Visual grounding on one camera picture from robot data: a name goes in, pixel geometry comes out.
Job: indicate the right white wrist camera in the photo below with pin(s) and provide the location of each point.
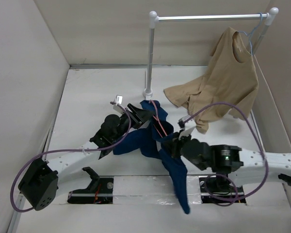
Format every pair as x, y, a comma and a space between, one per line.
187, 125

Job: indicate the white metal clothes rack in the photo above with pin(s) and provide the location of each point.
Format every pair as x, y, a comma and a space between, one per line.
154, 18

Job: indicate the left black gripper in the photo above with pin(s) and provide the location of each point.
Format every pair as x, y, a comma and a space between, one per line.
138, 116

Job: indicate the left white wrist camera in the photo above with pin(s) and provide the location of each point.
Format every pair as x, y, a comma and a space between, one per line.
118, 102

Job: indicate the blue t shirt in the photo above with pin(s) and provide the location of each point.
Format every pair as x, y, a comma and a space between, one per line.
149, 141

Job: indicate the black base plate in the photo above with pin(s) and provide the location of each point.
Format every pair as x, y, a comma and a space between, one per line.
98, 192
219, 187

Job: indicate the pink wire hanger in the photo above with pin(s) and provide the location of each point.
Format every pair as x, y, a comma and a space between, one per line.
157, 117

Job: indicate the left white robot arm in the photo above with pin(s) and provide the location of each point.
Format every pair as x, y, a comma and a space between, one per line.
53, 173

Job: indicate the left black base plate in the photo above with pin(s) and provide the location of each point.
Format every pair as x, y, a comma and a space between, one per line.
98, 192

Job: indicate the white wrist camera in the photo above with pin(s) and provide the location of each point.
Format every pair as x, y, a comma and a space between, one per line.
187, 125
118, 102

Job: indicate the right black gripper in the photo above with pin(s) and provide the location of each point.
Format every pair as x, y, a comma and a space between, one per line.
172, 143

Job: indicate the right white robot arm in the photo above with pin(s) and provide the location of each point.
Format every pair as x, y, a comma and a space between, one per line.
242, 166

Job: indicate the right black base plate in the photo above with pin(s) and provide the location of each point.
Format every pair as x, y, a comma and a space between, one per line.
219, 187

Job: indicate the beige t shirt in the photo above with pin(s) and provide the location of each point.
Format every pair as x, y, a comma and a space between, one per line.
230, 84

